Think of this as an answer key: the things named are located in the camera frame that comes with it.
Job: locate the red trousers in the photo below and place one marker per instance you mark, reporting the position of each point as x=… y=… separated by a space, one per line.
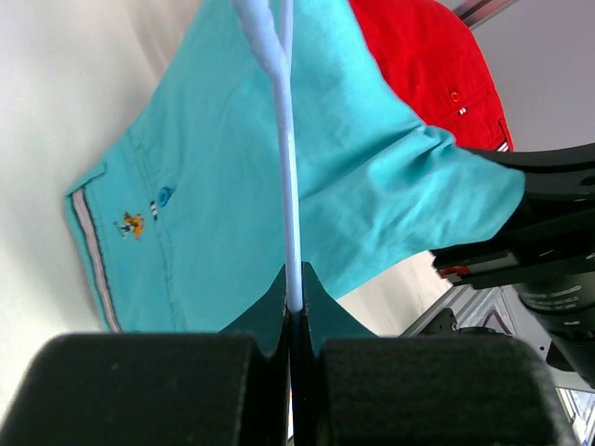
x=431 y=60

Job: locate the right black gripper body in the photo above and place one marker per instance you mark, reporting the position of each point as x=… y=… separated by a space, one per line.
x=545 y=251

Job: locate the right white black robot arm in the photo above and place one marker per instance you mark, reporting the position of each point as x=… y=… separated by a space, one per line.
x=465 y=310

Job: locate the teal trousers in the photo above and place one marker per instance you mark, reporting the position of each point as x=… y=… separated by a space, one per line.
x=180 y=222

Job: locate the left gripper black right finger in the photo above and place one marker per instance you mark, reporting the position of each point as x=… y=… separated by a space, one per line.
x=462 y=389

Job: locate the pale blue wire hanger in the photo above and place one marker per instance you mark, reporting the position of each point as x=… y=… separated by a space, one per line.
x=272 y=48

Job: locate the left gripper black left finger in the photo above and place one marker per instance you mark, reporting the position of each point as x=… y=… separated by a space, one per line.
x=228 y=388

